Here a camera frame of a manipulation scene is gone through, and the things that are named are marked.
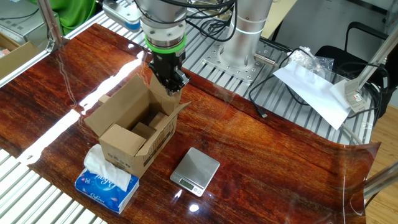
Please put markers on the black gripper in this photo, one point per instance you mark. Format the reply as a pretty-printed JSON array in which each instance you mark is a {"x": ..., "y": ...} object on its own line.
[{"x": 169, "y": 67}]

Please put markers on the brown cardboard box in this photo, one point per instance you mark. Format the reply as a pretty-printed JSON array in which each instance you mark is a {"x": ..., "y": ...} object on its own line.
[{"x": 124, "y": 146}]

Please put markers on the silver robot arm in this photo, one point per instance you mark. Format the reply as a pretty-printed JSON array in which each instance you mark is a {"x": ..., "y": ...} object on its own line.
[{"x": 163, "y": 21}]

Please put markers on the cardboard storage box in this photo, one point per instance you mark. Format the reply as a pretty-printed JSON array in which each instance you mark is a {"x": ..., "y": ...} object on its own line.
[{"x": 18, "y": 57}]

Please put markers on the pale wooden block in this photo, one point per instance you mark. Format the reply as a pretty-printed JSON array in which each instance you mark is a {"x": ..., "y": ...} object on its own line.
[
  {"x": 158, "y": 119},
  {"x": 143, "y": 130}
]

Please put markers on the small wooden cube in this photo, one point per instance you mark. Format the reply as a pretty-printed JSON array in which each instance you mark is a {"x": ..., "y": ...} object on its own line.
[{"x": 103, "y": 99}]

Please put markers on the silver digital scale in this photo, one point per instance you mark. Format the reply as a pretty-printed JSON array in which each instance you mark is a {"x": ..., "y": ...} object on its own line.
[{"x": 196, "y": 168}]

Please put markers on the wood grain table mat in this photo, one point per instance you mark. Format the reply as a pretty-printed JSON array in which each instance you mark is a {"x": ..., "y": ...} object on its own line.
[{"x": 248, "y": 140}]

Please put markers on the white tissue sheet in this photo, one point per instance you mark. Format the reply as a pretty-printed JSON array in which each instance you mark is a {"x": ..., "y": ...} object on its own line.
[{"x": 102, "y": 166}]

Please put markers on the person in green shirt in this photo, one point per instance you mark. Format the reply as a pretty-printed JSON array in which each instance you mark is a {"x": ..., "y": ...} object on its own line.
[{"x": 74, "y": 12}]

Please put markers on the beige desk panel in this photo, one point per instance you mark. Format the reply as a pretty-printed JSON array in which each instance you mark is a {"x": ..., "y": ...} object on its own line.
[{"x": 280, "y": 15}]

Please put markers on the blue tissue pack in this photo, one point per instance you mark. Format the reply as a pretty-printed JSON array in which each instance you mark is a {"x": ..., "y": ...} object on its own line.
[{"x": 102, "y": 194}]

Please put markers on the white paper sheet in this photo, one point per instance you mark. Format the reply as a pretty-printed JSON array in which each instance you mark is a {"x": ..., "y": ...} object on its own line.
[{"x": 311, "y": 90}]

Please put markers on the clear plastic bag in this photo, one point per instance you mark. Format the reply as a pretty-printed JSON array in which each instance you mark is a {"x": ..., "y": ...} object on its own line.
[{"x": 314, "y": 63}]

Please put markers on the grey computer case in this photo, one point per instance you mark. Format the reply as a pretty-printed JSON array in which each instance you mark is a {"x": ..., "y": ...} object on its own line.
[{"x": 18, "y": 25}]

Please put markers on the black office chair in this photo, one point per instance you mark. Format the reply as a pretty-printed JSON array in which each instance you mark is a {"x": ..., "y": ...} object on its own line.
[{"x": 348, "y": 60}]

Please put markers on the white labelled device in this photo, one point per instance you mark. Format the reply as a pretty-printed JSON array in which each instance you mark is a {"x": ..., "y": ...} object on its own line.
[{"x": 355, "y": 96}]

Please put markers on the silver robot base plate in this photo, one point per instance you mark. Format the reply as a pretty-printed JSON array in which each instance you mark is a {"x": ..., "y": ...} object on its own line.
[{"x": 236, "y": 73}]

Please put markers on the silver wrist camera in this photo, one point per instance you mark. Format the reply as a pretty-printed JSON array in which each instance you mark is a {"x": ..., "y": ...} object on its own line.
[{"x": 122, "y": 14}]

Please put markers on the aluminium frame post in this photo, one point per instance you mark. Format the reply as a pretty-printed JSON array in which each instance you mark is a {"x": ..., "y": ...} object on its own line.
[
  {"x": 382, "y": 180},
  {"x": 49, "y": 21}
]

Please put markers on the aluminium stand post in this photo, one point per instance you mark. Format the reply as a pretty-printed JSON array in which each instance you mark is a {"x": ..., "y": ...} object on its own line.
[{"x": 377, "y": 57}]

